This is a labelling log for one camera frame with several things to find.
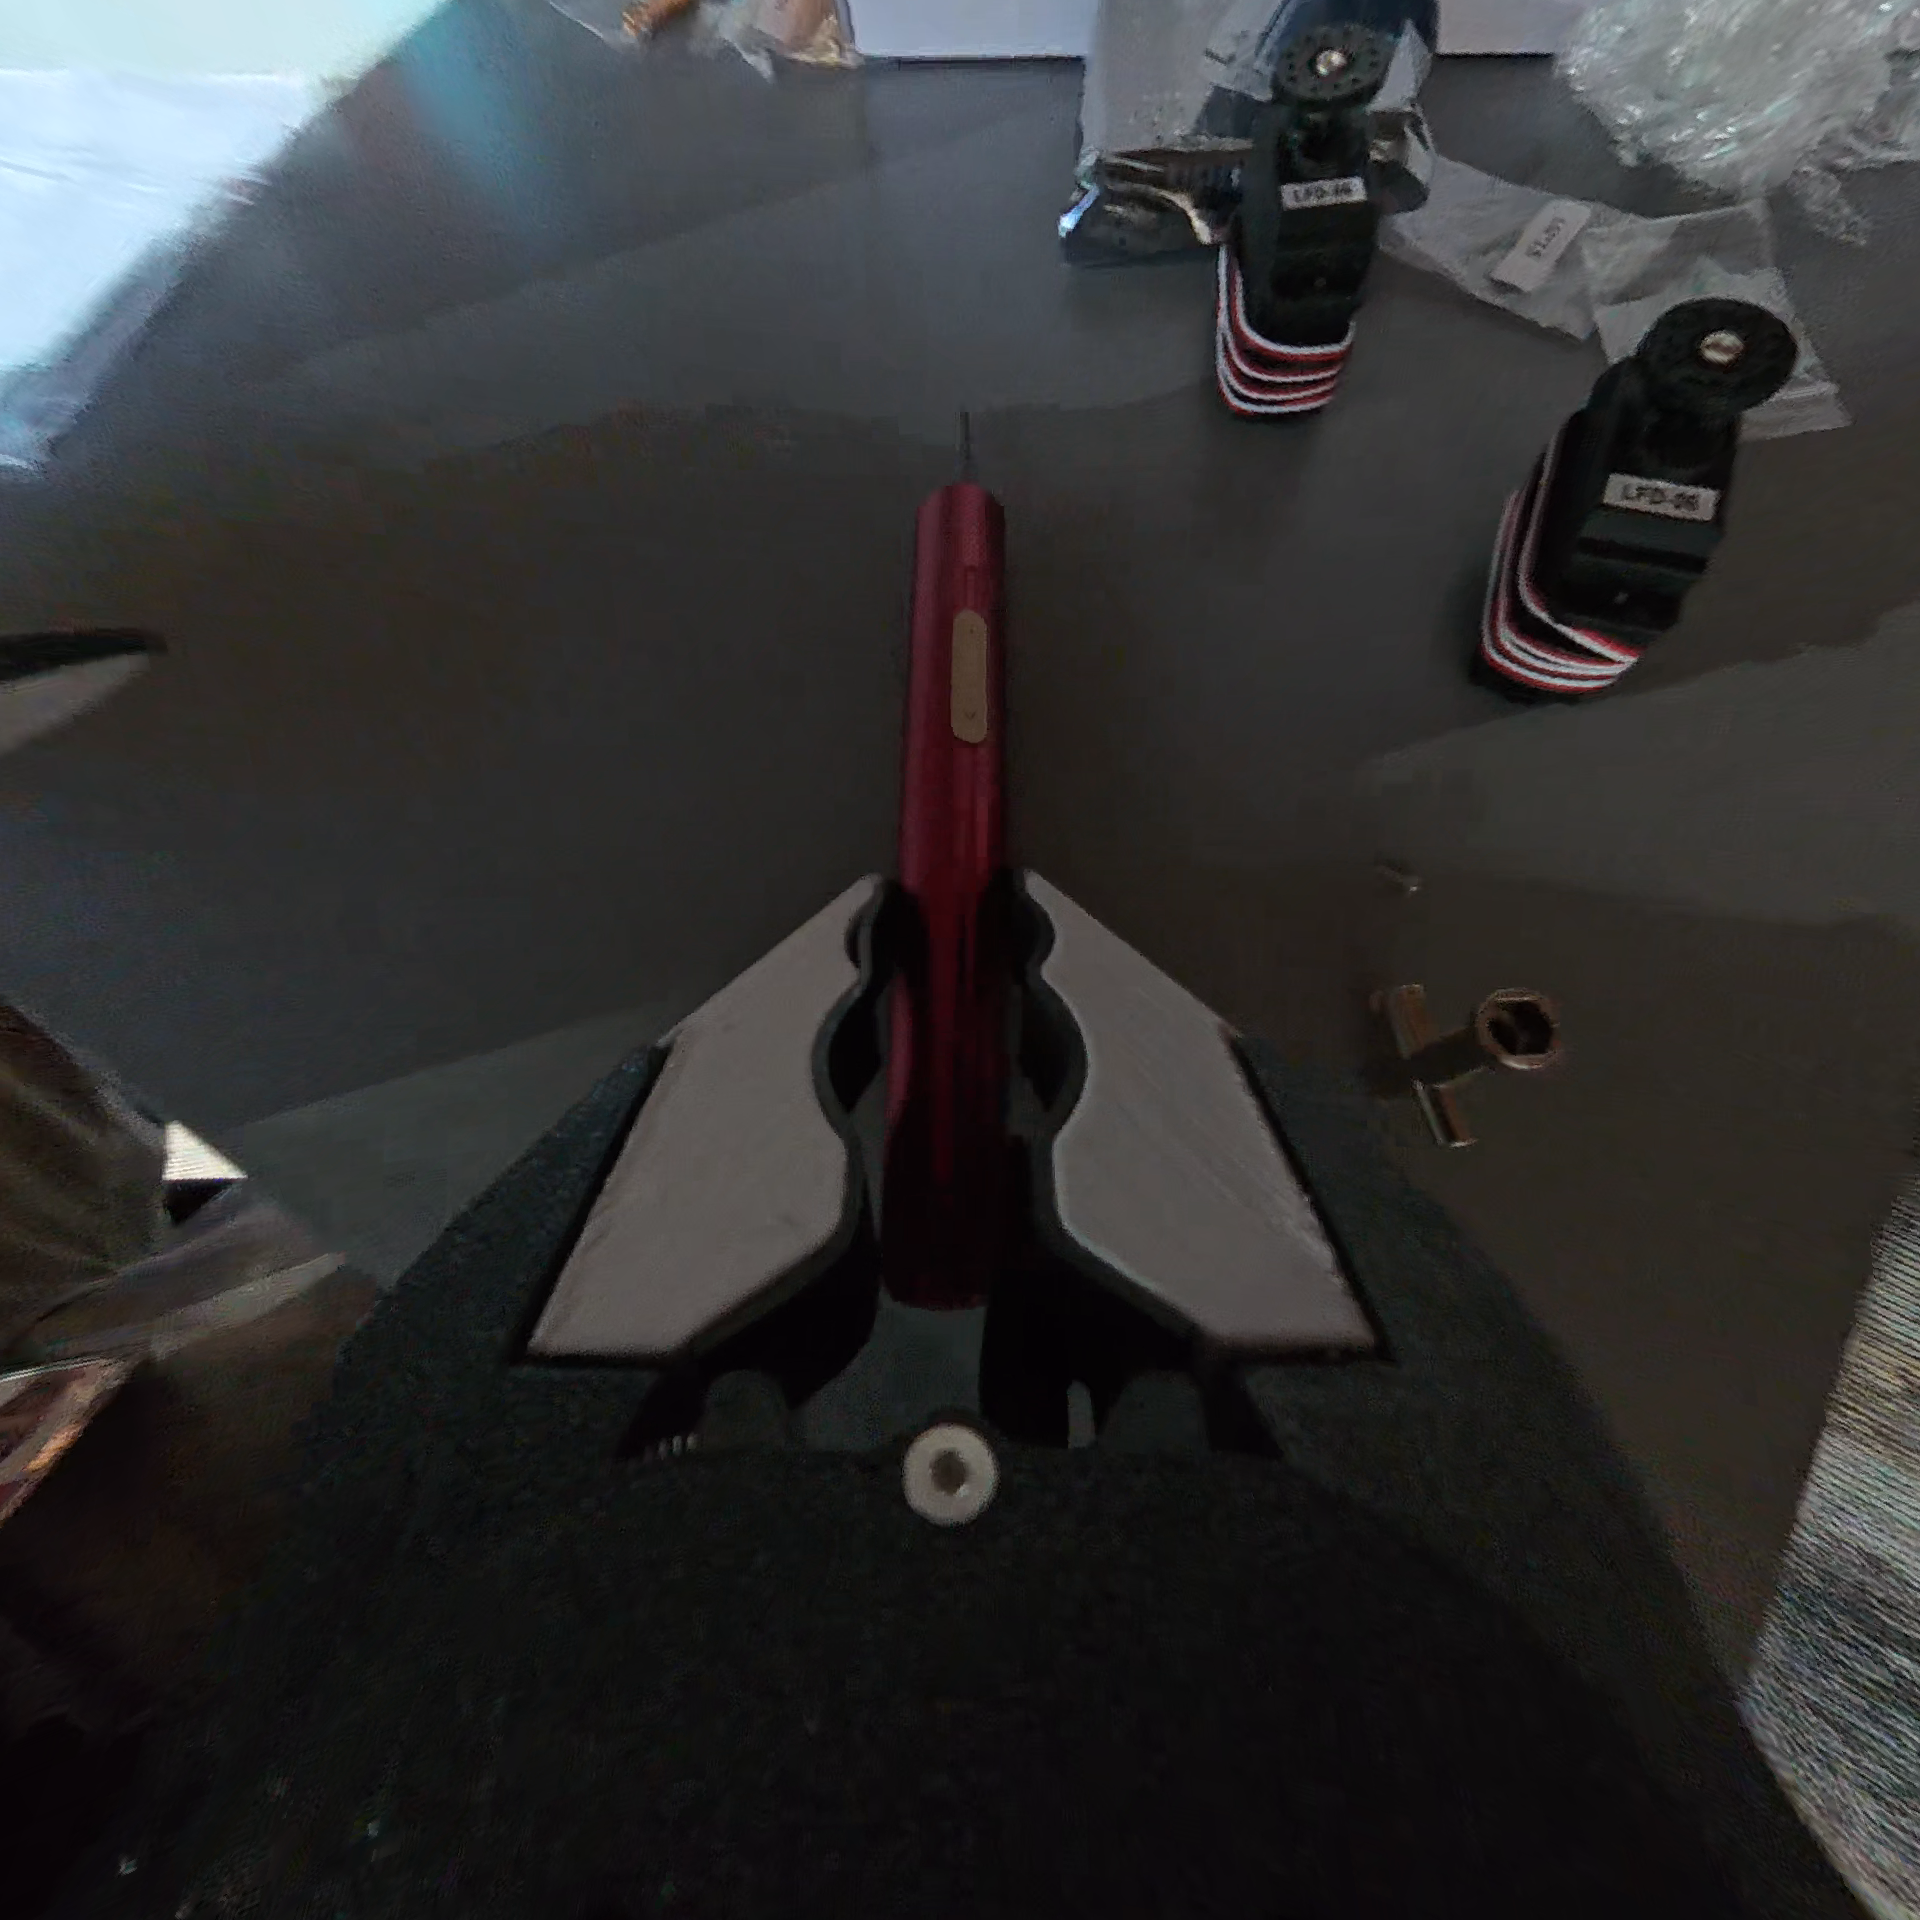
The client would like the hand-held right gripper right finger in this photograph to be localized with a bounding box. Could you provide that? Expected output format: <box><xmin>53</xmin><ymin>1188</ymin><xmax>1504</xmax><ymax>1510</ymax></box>
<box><xmin>1016</xmin><ymin>870</ymin><xmax>1383</xmax><ymax>1357</ymax></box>

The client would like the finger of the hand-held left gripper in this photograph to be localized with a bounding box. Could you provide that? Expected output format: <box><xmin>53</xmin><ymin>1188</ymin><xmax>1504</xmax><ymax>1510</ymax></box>
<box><xmin>0</xmin><ymin>623</ymin><xmax>169</xmax><ymax>755</ymax></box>

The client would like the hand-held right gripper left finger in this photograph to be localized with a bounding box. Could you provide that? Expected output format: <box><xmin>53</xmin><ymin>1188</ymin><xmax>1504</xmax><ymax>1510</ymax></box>
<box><xmin>532</xmin><ymin>878</ymin><xmax>893</xmax><ymax>1367</ymax></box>

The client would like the red electric screwdriver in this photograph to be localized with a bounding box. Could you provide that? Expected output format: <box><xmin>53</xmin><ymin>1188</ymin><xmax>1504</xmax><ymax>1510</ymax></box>
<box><xmin>890</xmin><ymin>407</ymin><xmax>1023</xmax><ymax>1309</ymax></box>

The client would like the small metal wrench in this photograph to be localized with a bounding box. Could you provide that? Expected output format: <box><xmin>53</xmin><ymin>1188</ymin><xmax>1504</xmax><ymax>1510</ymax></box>
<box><xmin>1377</xmin><ymin>977</ymin><xmax>1568</xmax><ymax>1151</ymax></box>

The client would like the black servo motor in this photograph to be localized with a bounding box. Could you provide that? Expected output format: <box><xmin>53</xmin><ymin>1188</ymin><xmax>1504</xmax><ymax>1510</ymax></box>
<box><xmin>1215</xmin><ymin>24</ymin><xmax>1431</xmax><ymax>423</ymax></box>
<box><xmin>1472</xmin><ymin>294</ymin><xmax>1802</xmax><ymax>707</ymax></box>

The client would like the clear labelled plastic bag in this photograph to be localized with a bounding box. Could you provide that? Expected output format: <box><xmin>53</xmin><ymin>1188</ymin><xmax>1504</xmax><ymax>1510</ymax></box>
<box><xmin>1407</xmin><ymin>150</ymin><xmax>1857</xmax><ymax>443</ymax></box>

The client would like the clear bubble wrap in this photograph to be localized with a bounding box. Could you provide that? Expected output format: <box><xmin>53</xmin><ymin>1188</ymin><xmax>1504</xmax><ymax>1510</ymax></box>
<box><xmin>1562</xmin><ymin>0</ymin><xmax>1920</xmax><ymax>248</ymax></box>

